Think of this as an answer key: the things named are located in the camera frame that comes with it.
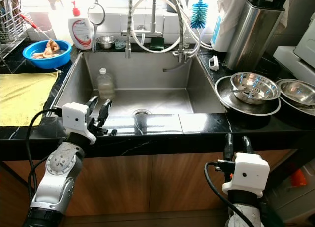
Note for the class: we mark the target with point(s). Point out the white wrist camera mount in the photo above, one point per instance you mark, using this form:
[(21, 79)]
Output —
[(248, 174), (76, 121)]

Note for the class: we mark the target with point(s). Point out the yellow dish cloth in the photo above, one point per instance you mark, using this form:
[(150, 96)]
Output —
[(24, 96)]

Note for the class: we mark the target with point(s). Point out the blue bottle brush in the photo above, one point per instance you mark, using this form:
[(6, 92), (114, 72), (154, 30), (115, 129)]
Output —
[(199, 15)]

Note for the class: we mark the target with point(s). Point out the stainless steel mixing bowl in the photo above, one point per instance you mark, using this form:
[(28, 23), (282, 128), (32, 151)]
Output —
[(256, 85), (298, 91)]

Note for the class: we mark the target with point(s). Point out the steel spring kitchen faucet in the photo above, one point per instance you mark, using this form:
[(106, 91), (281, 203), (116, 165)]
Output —
[(128, 30)]

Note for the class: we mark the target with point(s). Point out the stainless steel kitchen sink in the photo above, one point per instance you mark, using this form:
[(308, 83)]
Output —
[(157, 84)]

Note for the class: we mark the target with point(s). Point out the dark green sponge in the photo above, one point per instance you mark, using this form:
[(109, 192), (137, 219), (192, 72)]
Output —
[(157, 44)]

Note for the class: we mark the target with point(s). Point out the blue plastic bowl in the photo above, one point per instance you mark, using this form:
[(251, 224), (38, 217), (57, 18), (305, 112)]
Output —
[(54, 62)]

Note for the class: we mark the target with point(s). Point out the clear plastic bottle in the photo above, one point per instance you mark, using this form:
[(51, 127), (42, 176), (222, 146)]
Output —
[(106, 86)]

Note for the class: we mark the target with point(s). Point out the small clear glass cup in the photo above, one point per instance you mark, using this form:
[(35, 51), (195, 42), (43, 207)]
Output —
[(120, 45)]

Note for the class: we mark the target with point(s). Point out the small stainless steel bowl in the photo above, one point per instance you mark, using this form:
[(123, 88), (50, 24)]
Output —
[(105, 42)]

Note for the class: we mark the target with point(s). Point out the white spray bottle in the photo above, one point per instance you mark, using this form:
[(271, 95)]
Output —
[(59, 22)]

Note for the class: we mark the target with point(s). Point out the steel sink drain strainer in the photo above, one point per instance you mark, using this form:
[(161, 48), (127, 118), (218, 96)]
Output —
[(141, 112)]

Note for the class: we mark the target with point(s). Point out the large stainless steel plate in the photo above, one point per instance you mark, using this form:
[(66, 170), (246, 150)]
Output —
[(226, 100)]

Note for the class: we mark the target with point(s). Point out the small white plastic holder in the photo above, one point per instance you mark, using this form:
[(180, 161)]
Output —
[(213, 63)]

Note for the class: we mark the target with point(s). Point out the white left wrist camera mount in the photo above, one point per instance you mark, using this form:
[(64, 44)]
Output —
[(76, 121)]

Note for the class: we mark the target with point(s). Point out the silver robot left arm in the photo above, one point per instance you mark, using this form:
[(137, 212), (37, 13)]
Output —
[(61, 166)]

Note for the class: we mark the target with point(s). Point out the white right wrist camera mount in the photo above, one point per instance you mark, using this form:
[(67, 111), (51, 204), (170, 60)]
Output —
[(248, 174)]

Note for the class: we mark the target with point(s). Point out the white container blue label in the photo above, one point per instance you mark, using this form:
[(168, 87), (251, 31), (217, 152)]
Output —
[(226, 20)]

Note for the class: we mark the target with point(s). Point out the white dish soap pump bottle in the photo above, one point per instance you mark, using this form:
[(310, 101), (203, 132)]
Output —
[(80, 33)]

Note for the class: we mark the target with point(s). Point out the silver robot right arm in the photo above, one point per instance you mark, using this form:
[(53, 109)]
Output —
[(246, 212)]

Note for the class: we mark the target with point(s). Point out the stainless steel knife block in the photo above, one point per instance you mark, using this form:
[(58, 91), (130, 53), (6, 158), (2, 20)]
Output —
[(253, 35)]

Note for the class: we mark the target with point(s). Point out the beige food pieces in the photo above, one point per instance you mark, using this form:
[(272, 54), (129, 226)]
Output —
[(50, 48)]

